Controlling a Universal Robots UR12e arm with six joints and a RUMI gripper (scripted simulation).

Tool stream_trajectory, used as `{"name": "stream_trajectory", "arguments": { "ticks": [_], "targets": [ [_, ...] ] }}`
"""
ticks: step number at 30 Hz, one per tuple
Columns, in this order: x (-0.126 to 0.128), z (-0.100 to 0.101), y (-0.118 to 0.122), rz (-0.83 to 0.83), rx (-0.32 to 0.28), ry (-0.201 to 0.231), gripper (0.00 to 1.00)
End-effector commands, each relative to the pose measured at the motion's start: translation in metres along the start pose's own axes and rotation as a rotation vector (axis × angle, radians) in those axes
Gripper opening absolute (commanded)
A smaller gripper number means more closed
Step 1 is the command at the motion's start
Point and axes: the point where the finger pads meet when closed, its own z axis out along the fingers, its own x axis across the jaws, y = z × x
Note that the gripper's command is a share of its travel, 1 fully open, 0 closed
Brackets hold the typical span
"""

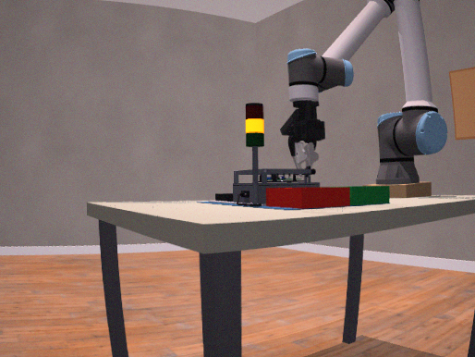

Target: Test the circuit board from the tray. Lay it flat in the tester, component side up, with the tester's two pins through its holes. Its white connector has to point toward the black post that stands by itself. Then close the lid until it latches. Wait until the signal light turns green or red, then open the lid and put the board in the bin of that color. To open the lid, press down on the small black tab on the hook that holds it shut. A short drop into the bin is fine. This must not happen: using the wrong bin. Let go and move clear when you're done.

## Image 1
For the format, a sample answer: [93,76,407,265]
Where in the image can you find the red bin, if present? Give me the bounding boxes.
[266,187,350,209]

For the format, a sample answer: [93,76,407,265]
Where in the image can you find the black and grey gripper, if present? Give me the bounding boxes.
[288,100,325,169]

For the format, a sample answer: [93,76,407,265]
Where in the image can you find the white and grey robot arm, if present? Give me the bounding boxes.
[287,0,447,185]

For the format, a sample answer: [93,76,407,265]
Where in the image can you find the green bin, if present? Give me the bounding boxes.
[350,186,390,205]

